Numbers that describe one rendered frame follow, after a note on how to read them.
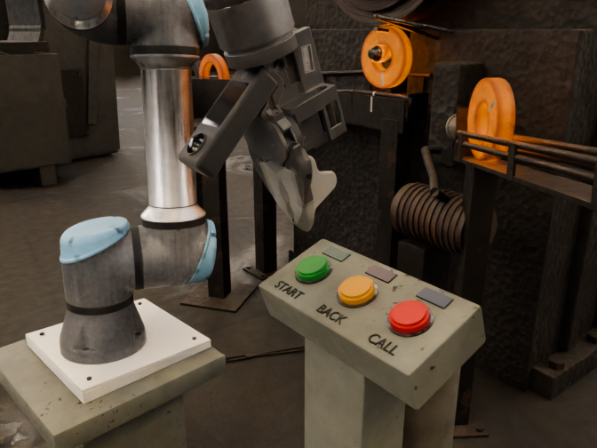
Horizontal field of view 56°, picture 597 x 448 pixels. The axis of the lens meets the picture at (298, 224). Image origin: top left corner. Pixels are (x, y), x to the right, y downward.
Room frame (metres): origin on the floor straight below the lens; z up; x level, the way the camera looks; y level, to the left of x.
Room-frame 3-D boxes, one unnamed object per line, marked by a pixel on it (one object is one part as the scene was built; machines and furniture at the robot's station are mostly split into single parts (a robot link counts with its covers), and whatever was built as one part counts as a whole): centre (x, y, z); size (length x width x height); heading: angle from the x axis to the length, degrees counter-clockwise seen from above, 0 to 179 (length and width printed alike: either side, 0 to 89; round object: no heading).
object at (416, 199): (1.20, -0.32, 0.27); 0.22 x 0.13 x 0.53; 38
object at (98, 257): (0.92, 0.35, 0.49); 0.13 x 0.12 x 0.14; 110
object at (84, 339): (0.91, 0.36, 0.37); 0.15 x 0.15 x 0.10
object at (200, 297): (1.76, 0.29, 0.36); 0.26 x 0.20 x 0.72; 73
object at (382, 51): (1.56, -0.25, 0.81); 0.17 x 0.04 x 0.04; 128
